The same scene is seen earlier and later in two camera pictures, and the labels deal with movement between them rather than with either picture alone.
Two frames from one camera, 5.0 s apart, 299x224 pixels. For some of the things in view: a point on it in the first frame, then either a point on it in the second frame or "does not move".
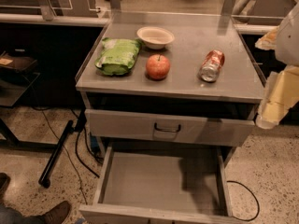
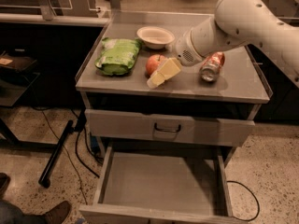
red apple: x=157 y=66 does not move
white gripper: x=288 y=44 → x=183 y=50
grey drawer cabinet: x=170 y=96 does not move
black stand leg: x=45 y=178 does not move
